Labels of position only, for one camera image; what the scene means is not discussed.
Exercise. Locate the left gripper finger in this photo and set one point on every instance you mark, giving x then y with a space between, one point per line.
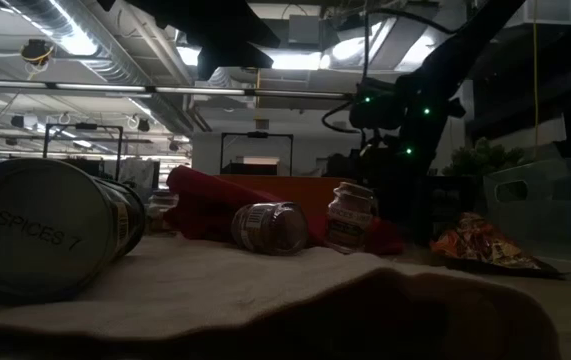
230 60

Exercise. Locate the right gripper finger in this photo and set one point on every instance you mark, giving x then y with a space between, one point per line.
397 200

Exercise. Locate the small cork-stoppered glass jar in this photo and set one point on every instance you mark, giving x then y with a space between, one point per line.
350 220
161 210

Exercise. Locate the orange taco seasoning packet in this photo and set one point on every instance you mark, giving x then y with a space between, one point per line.
485 245

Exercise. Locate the dark spice bottle yellow lid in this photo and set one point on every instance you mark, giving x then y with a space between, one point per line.
40 230

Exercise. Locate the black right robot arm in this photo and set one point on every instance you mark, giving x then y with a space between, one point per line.
465 45

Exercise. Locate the bright ceiling light panel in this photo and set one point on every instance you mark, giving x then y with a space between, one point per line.
295 61
188 56

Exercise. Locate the black background equipment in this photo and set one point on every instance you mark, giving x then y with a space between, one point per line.
340 165

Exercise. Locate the grey ceiling box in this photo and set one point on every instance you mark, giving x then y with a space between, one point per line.
305 30

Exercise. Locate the artificial green potted plant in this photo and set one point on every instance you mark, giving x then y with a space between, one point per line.
482 157

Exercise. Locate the long metal ceiling beam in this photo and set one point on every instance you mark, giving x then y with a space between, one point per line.
115 88

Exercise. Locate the small glass spice jar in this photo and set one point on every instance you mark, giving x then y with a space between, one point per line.
270 230

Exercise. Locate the red cloth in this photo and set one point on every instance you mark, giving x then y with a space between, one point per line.
205 205

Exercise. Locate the clear plastic bin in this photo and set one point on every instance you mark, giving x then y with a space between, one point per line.
555 215

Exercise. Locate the beige cloth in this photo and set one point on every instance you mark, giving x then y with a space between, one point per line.
215 290

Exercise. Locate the black frame workstation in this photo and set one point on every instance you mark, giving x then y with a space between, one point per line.
257 134
85 126

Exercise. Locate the silver ventilation duct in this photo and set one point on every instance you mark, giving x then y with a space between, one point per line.
110 65

